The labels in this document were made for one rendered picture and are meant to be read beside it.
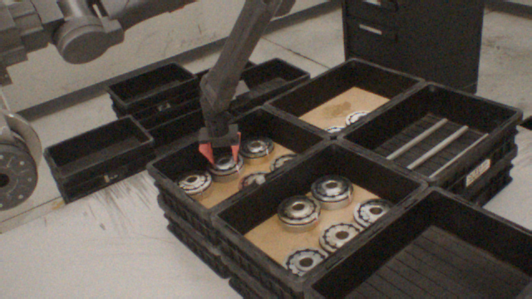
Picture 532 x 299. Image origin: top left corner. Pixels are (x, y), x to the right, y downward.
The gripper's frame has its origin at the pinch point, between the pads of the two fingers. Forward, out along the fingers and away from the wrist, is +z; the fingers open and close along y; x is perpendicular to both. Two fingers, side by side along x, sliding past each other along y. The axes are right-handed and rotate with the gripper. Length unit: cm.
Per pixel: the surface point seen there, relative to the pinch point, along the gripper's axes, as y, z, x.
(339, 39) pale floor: -58, 92, -288
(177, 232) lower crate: 14.8, 14.8, 11.5
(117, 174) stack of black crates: 54, 37, -52
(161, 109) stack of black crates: 46, 39, -105
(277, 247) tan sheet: -14.0, 3.5, 31.9
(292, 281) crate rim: -18, -7, 51
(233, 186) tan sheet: -2.3, 3.9, 7.2
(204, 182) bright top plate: 4.8, 1.1, 7.9
